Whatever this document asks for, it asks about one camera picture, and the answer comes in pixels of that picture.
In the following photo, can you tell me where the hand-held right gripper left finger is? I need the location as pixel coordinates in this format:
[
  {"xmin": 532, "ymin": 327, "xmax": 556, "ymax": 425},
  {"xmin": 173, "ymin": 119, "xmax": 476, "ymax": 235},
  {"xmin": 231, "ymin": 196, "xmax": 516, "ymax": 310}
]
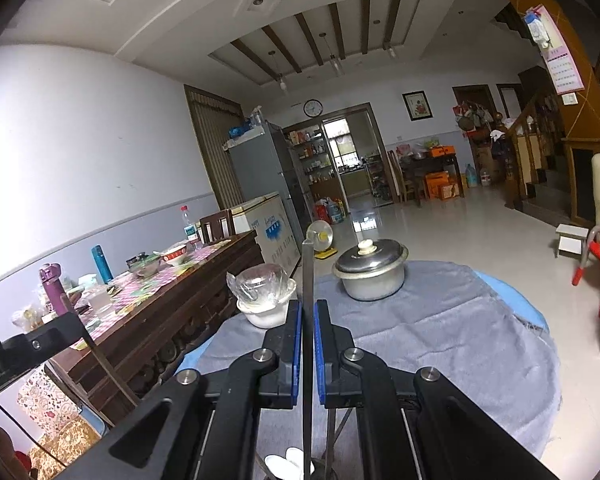
[{"xmin": 55, "ymin": 299, "xmax": 303, "ymax": 480}]

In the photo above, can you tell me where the white chest freezer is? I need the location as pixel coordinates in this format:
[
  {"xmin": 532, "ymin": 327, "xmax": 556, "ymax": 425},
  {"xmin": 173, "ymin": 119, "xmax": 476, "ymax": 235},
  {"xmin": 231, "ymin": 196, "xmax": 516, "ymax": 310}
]
[{"xmin": 228, "ymin": 192, "xmax": 304, "ymax": 266}]

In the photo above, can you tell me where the shelf with bottles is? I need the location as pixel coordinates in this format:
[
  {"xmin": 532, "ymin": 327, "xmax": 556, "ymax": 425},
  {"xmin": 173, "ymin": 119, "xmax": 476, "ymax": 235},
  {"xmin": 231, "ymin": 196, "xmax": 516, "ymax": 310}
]
[{"xmin": 284, "ymin": 124, "xmax": 349, "ymax": 211}]

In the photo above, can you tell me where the white plastic container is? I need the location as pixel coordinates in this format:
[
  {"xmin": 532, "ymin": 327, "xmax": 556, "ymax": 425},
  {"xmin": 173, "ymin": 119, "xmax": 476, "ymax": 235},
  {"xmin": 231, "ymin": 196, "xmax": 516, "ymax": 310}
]
[{"xmin": 86, "ymin": 287, "xmax": 114, "ymax": 311}]

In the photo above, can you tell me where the small floor fan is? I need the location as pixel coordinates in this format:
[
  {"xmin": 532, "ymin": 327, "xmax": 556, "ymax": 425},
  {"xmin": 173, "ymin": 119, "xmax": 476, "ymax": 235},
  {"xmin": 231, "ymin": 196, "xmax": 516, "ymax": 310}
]
[{"xmin": 304, "ymin": 219, "xmax": 339, "ymax": 261}]

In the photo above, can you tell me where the wooden stair railing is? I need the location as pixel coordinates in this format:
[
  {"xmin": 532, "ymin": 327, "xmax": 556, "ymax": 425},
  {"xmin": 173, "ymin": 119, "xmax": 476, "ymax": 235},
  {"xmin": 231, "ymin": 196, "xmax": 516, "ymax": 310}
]
[{"xmin": 499, "ymin": 89, "xmax": 566, "ymax": 211}]

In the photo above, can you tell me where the purple drinking bottle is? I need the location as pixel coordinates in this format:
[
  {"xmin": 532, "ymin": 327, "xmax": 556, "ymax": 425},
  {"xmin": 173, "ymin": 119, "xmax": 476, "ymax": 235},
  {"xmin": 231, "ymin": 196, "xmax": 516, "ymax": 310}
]
[{"xmin": 38, "ymin": 263, "xmax": 71, "ymax": 317}]

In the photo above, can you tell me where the dark wooden sideboard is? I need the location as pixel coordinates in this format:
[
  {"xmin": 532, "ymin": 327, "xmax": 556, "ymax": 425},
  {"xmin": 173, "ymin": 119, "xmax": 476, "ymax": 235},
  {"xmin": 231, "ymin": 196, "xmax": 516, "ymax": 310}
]
[{"xmin": 45, "ymin": 230, "xmax": 266, "ymax": 427}]

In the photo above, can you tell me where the framed picture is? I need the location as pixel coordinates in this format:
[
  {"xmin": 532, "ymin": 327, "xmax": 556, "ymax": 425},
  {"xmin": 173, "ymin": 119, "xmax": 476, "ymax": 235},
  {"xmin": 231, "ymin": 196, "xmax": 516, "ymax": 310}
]
[{"xmin": 401, "ymin": 90, "xmax": 428, "ymax": 122}]

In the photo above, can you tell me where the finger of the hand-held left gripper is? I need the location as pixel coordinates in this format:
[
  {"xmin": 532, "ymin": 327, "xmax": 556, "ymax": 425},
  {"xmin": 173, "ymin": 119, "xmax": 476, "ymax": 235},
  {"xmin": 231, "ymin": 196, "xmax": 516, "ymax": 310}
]
[{"xmin": 2, "ymin": 312, "xmax": 89, "ymax": 361}]

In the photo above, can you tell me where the golden patterned cushion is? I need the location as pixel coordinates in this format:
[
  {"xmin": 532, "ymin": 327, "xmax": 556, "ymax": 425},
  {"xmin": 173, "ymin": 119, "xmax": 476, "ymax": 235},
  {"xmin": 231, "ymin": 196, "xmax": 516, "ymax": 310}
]
[{"xmin": 27, "ymin": 417, "xmax": 104, "ymax": 480}]

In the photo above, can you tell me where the person's left forearm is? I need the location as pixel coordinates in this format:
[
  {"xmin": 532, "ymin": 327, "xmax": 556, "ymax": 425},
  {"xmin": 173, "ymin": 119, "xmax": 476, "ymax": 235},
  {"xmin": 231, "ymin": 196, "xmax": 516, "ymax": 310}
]
[{"xmin": 0, "ymin": 400, "xmax": 31, "ymax": 480}]

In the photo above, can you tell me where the grey tablecloth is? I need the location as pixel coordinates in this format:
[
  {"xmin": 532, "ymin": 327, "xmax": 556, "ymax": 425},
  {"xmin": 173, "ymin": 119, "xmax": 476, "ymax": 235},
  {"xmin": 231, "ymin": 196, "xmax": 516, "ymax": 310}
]
[{"xmin": 197, "ymin": 260, "xmax": 564, "ymax": 461}]

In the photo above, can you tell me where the clear plastic water bottle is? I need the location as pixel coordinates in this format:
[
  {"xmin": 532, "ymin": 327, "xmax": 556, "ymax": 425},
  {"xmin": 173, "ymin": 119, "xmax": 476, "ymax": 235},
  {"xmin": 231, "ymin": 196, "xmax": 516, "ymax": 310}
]
[{"xmin": 179, "ymin": 204, "xmax": 205, "ymax": 251}]

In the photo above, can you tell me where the aluminium pot lid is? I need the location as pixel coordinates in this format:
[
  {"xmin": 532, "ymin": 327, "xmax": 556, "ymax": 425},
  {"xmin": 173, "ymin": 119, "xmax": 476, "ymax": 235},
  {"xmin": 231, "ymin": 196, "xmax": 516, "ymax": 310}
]
[{"xmin": 332, "ymin": 238, "xmax": 410, "ymax": 278}]

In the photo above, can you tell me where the clear plastic bag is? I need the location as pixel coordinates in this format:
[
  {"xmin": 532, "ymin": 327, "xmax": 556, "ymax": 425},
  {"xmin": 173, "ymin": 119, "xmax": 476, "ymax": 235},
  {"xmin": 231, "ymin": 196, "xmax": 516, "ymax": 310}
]
[{"xmin": 226, "ymin": 265, "xmax": 294, "ymax": 307}]

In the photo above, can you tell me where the blue table cover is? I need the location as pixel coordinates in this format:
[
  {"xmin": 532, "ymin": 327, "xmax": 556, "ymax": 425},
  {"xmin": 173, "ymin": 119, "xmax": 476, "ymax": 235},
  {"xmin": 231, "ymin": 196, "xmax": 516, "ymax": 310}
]
[{"xmin": 174, "ymin": 268, "xmax": 551, "ymax": 377}]

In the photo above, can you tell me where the dark wooden chair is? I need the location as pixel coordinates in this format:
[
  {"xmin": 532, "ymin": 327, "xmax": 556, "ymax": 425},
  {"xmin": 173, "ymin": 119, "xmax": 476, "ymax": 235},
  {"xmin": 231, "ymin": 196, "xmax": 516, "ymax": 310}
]
[{"xmin": 198, "ymin": 208, "xmax": 237, "ymax": 245}]

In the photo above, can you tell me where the brown slatted door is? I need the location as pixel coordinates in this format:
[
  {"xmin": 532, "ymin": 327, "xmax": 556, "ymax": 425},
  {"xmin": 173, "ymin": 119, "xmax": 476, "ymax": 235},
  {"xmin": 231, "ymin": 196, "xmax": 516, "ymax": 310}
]
[{"xmin": 183, "ymin": 84, "xmax": 246, "ymax": 211}]

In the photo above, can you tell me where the white plastic spoon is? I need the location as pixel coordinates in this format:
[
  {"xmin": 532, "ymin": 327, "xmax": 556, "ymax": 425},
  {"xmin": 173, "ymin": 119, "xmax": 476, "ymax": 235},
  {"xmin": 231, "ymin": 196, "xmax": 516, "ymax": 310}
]
[
  {"xmin": 264, "ymin": 454, "xmax": 292, "ymax": 479},
  {"xmin": 285, "ymin": 447, "xmax": 316, "ymax": 476}
]

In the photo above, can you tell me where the grey refrigerator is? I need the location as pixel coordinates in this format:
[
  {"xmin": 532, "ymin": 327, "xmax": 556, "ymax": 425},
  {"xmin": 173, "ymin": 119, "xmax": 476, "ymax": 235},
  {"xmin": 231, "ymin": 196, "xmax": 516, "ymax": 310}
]
[{"xmin": 228, "ymin": 120, "xmax": 314, "ymax": 241}]

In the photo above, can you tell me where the pink wall calendar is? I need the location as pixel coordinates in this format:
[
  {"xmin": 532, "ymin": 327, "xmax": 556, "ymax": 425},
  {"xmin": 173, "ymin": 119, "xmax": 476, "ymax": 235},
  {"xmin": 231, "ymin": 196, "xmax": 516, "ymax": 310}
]
[{"xmin": 522, "ymin": 3, "xmax": 586, "ymax": 96}]

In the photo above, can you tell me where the teal drinking bottle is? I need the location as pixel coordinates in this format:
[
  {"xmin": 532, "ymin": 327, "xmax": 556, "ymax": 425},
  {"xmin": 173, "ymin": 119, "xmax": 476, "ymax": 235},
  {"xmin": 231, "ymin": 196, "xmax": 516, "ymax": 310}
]
[{"xmin": 90, "ymin": 244, "xmax": 115, "ymax": 285}]

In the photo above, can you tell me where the white step stool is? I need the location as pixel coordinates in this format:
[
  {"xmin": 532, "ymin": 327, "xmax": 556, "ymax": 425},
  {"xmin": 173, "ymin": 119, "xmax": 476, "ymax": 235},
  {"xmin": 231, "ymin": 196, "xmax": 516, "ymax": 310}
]
[{"xmin": 554, "ymin": 223, "xmax": 591, "ymax": 259}]

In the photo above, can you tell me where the red patterned bowl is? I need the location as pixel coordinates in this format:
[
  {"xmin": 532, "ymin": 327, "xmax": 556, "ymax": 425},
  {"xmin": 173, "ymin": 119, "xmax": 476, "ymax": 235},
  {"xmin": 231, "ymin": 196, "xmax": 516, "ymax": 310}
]
[{"xmin": 152, "ymin": 241, "xmax": 191, "ymax": 267}]

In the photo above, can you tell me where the metal utensil holder cup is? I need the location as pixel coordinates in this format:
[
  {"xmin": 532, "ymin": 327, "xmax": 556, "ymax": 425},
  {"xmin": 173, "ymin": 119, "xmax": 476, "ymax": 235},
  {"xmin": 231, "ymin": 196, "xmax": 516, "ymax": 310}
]
[{"xmin": 259, "ymin": 452, "xmax": 339, "ymax": 480}]

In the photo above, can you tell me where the checked floral table cover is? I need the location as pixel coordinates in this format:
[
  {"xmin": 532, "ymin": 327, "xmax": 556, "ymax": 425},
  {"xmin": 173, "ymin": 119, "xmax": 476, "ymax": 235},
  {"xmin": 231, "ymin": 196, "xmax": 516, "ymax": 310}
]
[{"xmin": 69, "ymin": 239, "xmax": 234, "ymax": 352}]

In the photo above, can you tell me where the black cable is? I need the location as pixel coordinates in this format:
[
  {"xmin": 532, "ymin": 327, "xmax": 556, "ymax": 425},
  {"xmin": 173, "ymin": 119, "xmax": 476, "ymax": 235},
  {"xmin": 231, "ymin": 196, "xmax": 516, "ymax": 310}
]
[{"xmin": 0, "ymin": 399, "xmax": 67, "ymax": 469}]

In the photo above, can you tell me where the white bowl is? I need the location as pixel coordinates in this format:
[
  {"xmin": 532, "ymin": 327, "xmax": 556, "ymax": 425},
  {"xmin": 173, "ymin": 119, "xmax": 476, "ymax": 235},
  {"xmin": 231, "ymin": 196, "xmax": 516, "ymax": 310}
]
[{"xmin": 236, "ymin": 280, "xmax": 298, "ymax": 330}]

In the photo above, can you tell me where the wooden side table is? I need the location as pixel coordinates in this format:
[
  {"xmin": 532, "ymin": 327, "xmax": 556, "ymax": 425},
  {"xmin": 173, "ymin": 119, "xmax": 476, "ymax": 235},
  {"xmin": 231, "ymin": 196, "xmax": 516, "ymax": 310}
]
[{"xmin": 397, "ymin": 152, "xmax": 461, "ymax": 206}]

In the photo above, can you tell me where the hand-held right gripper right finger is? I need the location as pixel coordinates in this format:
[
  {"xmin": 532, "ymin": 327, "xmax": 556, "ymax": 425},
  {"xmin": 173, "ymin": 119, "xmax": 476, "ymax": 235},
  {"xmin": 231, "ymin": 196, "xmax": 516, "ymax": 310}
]
[{"xmin": 314, "ymin": 299, "xmax": 561, "ymax": 480}]

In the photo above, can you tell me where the glass bowl with lid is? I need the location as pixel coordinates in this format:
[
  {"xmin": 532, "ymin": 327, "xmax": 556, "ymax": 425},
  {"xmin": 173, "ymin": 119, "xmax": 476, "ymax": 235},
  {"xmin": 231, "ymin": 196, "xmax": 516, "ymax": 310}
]
[{"xmin": 125, "ymin": 251, "xmax": 162, "ymax": 279}]

